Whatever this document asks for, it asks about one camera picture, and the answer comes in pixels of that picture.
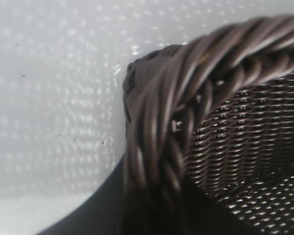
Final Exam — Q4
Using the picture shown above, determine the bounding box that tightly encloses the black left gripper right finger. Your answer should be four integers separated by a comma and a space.
176, 182, 226, 235

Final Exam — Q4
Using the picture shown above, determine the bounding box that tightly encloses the dark brown wicker basket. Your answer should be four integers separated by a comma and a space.
122, 14, 294, 235

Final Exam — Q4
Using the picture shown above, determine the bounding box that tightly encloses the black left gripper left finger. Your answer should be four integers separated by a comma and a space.
38, 155, 128, 235

